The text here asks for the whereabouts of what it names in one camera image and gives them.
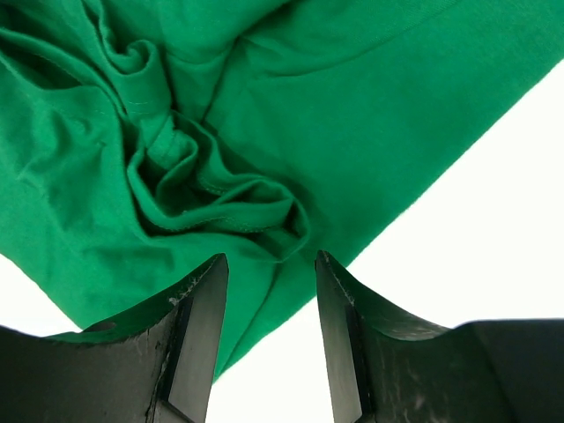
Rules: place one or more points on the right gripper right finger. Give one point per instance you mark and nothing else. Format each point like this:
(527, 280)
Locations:
(385, 364)

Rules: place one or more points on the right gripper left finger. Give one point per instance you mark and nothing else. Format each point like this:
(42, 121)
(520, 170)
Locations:
(153, 362)

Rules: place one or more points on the green t shirt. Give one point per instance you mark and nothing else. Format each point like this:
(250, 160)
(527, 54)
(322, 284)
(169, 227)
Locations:
(139, 138)

